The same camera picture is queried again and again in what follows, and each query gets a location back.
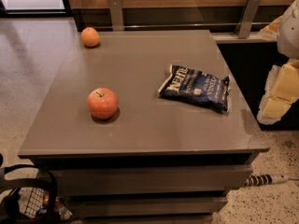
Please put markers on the black wire basket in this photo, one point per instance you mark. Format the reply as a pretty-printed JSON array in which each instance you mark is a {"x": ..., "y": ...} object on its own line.
[{"x": 31, "y": 200}]

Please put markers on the grey drawer cabinet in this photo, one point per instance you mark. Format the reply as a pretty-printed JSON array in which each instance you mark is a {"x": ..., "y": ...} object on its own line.
[{"x": 155, "y": 161}]

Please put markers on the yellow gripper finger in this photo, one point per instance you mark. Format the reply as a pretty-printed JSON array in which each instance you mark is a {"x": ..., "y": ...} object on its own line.
[
  {"x": 281, "y": 92},
  {"x": 270, "y": 31}
]

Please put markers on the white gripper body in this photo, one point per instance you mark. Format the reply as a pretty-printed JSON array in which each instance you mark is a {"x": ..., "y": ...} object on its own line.
[{"x": 290, "y": 34}]

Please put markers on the orange fruit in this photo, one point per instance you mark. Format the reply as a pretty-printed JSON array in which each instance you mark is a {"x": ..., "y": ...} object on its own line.
[{"x": 90, "y": 37}]

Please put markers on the blue kettle chips bag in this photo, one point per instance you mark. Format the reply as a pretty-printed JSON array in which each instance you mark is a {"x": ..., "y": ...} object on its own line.
[{"x": 195, "y": 87}]

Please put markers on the metal bracket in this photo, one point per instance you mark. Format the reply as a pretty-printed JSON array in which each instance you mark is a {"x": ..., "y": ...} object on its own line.
[
  {"x": 116, "y": 15},
  {"x": 243, "y": 28}
]

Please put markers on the right metal bracket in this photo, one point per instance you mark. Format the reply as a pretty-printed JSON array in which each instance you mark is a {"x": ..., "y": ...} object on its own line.
[{"x": 243, "y": 28}]

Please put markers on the left metal bracket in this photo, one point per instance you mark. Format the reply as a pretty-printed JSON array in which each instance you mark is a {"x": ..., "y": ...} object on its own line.
[{"x": 116, "y": 15}]

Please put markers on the red apple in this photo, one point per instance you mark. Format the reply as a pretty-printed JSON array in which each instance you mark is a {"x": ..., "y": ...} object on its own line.
[{"x": 102, "y": 103}]

